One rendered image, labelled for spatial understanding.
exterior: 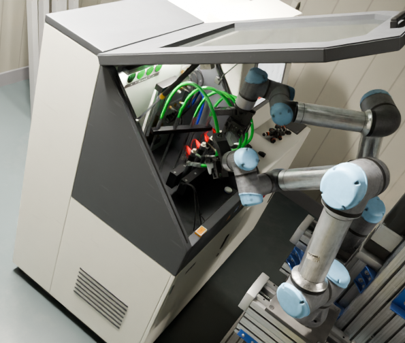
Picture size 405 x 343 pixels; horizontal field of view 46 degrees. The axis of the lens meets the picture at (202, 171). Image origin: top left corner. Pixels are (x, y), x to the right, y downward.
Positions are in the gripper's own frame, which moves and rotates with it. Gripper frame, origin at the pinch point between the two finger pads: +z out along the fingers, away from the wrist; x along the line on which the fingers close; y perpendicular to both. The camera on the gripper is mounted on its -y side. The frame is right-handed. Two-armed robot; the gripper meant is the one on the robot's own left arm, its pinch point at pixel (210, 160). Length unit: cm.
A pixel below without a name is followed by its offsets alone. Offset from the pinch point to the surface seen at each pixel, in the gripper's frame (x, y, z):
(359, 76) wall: 156, -42, 95
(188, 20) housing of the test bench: 10, -64, 23
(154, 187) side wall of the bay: -24.6, 6.5, -1.1
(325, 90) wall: 143, -39, 118
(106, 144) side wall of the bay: -37.9, -12.8, 8.0
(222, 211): 8.3, 22.8, 18.1
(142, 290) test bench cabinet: -30, 50, 31
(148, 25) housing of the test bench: -12, -59, 11
